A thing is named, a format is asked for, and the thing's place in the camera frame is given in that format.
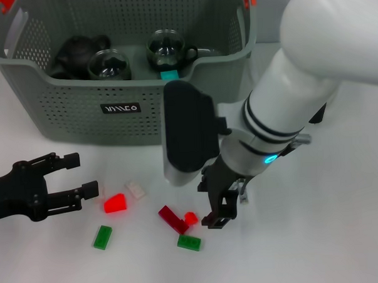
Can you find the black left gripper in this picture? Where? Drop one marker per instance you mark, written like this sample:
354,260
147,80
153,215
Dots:
18,192

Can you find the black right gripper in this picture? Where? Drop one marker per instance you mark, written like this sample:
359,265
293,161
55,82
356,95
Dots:
222,184

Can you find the green building brick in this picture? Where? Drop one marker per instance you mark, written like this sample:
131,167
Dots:
103,237
188,242

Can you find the glass teacup with black base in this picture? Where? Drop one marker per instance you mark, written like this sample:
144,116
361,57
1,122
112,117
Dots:
110,66
166,53

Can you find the teal square building brick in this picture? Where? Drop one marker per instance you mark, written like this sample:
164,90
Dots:
169,76

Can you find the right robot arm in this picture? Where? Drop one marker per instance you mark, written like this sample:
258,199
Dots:
299,80

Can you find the grey perforated storage bin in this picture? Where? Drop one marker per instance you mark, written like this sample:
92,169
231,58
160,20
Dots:
81,121

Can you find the dark red long brick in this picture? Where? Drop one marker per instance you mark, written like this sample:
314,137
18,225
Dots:
172,219

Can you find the red building brick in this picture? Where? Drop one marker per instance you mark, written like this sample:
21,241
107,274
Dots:
116,204

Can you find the dark clay teapot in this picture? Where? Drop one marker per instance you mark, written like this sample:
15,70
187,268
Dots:
77,55

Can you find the right wrist camera housing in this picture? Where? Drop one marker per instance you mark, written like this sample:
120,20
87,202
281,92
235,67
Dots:
188,132

